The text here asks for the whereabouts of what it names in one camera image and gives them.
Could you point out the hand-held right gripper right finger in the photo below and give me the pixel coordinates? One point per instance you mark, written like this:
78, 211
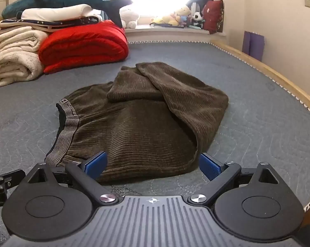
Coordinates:
210, 168

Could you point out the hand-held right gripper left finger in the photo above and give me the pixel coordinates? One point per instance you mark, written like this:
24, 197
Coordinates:
96, 165

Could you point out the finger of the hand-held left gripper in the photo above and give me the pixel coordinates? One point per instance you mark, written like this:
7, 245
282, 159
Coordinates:
13, 176

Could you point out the cream folded blanket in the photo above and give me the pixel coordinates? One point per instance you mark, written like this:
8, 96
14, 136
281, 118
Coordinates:
13, 68
13, 42

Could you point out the red folded quilt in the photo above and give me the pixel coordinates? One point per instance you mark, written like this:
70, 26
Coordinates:
85, 46

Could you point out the purple mat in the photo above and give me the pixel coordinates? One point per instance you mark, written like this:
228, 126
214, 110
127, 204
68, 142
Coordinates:
253, 45

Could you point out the white window sill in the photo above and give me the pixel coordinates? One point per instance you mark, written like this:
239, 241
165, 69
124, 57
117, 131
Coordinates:
170, 34

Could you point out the panda plush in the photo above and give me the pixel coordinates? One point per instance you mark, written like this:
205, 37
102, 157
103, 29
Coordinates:
197, 19

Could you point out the navy starred folded blanket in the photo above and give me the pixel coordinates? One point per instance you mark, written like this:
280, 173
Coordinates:
44, 23

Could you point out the dark red cushion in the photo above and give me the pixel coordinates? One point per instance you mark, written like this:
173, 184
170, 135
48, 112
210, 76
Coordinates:
214, 16

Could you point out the white plush bear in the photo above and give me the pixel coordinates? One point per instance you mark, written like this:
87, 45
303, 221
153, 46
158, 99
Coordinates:
129, 16

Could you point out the yellow plush toy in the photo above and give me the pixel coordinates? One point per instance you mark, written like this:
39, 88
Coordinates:
162, 20

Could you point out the yellow bear plush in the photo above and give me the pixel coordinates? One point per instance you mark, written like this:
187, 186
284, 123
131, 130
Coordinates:
182, 14

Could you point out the white folded blanket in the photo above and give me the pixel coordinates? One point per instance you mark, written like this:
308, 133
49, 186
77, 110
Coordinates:
59, 11

